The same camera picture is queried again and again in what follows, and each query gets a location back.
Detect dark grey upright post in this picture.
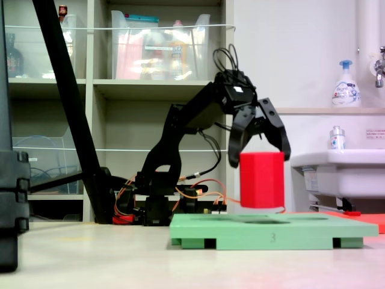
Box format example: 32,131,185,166
0,0,13,151

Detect metal faucet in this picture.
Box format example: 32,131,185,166
372,45,385,89

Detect black tripod brace bar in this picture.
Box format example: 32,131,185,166
29,170,85,194

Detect clear plastic bin with cables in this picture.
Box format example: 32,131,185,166
11,126,85,195

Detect clear plastic bin with packets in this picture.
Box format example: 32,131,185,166
110,10,212,81

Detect black gripper wire loop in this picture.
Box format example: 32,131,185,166
212,43,240,75

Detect orange wire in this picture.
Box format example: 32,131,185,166
174,173,287,215

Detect green shape sorter board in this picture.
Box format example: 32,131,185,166
169,213,380,251

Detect black table clamp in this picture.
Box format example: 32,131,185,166
179,185,209,215

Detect white wall label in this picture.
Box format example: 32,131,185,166
365,128,385,140

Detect small clear sanitizer bottle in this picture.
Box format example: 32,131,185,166
327,125,347,151

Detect white soap pump bottle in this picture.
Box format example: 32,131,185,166
331,60,362,108

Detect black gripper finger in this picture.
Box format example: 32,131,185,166
257,97,292,162
227,105,257,169

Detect circuit board with connectors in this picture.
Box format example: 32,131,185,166
203,200,228,216

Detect black cable with white marker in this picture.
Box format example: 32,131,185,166
196,122,233,177

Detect notched black stack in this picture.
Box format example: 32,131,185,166
0,150,31,273

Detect orange flat block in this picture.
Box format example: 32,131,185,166
288,210,385,234

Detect red printed base mount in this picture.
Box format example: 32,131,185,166
112,212,136,225

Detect beige shelf unit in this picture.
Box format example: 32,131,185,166
4,0,236,223

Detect black tripod leg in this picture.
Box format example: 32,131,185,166
31,0,117,225

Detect dark glass bottle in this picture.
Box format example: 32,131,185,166
5,33,25,79

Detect white sink basin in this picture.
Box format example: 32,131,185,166
289,148,385,212

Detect red octagonal pillar block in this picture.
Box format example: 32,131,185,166
239,151,286,210

